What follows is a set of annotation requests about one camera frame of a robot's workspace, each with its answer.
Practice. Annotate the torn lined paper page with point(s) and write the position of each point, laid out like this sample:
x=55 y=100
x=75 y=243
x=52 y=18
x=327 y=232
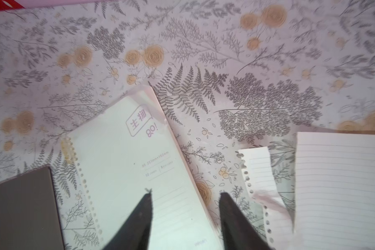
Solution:
x=335 y=191

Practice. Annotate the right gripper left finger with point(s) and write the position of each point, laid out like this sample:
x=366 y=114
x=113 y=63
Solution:
x=134 y=234

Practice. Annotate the torn perforated paper strip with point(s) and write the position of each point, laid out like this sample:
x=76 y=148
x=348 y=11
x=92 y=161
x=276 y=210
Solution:
x=262 y=189

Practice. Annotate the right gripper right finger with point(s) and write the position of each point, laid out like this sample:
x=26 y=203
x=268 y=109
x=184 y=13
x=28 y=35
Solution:
x=237 y=232

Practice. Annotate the white spiral notebook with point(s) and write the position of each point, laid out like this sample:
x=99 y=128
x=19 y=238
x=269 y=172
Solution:
x=127 y=151

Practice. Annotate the dark brown spiral notebook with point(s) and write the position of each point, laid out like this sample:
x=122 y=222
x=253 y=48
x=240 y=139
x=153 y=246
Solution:
x=29 y=217

